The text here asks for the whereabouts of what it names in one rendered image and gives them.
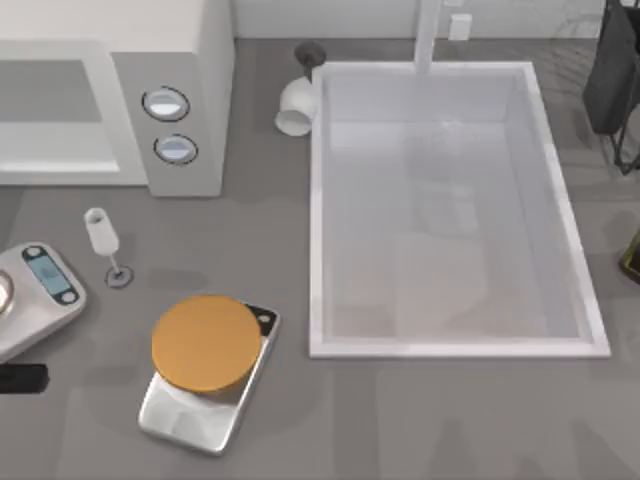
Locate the tall white tap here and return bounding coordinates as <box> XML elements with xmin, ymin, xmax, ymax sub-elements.
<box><xmin>412</xmin><ymin>0</ymin><xmax>438</xmax><ymax>76</ymax></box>

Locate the white sink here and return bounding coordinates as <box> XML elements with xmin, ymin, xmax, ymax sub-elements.
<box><xmin>308</xmin><ymin>61</ymin><xmax>612</xmax><ymax>360</ymax></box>

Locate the silver kitchen scale with display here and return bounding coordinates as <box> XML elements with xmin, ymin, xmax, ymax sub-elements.
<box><xmin>0</xmin><ymin>242</ymin><xmax>88</xmax><ymax>362</ymax></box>

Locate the pale microwave oven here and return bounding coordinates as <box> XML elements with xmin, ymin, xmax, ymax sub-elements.
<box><xmin>0</xmin><ymin>0</ymin><xmax>237</xmax><ymax>199</ymax></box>

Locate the white wall socket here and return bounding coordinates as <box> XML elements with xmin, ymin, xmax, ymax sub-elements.
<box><xmin>449</xmin><ymin>13</ymin><xmax>472</xmax><ymax>42</ymax></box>

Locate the dark green bottle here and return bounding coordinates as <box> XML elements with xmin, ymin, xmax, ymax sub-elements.
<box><xmin>620</xmin><ymin>241</ymin><xmax>640</xmax><ymax>278</ymax></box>

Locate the silver scale with orange plate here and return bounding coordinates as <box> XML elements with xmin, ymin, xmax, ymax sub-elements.
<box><xmin>137</xmin><ymin>294</ymin><xmax>281</xmax><ymax>456</ymax></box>

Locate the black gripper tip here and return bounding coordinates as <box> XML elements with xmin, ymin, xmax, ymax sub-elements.
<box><xmin>0</xmin><ymin>363</ymin><xmax>50</xmax><ymax>396</ymax></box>

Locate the small microwave knob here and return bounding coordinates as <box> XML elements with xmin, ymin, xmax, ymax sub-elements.
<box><xmin>153</xmin><ymin>133</ymin><xmax>199</xmax><ymax>165</ymax></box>

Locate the white champagne glass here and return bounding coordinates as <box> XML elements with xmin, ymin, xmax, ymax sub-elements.
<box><xmin>83</xmin><ymin>207</ymin><xmax>135</xmax><ymax>290</ymax></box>

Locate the large microwave knob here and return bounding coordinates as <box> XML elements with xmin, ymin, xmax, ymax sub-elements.
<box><xmin>141</xmin><ymin>86</ymin><xmax>192</xmax><ymax>122</ymax></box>

